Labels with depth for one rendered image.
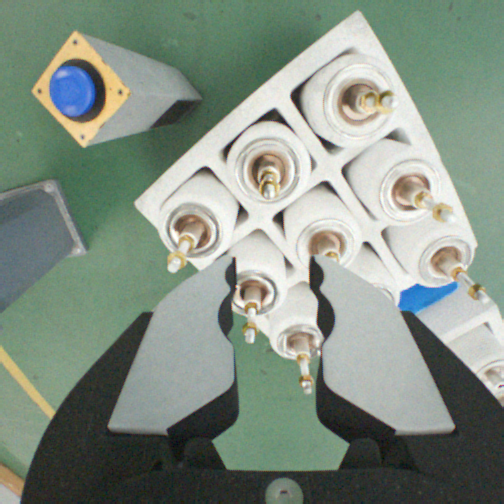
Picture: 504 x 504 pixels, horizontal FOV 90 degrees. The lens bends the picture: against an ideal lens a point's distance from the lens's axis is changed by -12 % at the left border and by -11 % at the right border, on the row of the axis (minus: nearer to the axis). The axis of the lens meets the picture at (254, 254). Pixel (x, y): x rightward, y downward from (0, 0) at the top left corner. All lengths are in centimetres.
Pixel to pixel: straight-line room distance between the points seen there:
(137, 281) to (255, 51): 57
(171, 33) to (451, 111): 54
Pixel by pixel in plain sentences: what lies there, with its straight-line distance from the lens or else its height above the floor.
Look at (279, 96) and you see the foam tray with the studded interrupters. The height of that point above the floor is 18.
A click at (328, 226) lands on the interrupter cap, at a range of 35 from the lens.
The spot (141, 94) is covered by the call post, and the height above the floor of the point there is 29.
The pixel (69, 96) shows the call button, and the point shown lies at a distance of 29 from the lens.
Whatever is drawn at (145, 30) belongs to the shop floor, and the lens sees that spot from 62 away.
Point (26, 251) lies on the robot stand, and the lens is 65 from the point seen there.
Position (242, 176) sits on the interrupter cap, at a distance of 33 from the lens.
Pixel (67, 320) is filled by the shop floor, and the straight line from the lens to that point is 97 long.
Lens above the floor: 57
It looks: 62 degrees down
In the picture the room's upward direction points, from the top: 176 degrees counter-clockwise
